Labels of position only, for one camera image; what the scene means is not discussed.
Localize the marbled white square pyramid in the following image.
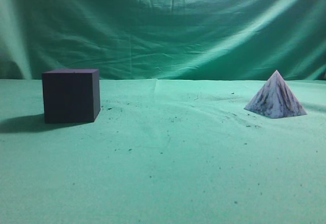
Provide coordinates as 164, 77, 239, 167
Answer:
244, 70, 307, 119

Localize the dark purple cube block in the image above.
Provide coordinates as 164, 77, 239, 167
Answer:
42, 69, 100, 124

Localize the green table cloth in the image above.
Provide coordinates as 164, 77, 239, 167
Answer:
1, 79, 325, 223

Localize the green backdrop cloth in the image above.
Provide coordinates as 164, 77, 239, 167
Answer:
1, 0, 325, 80

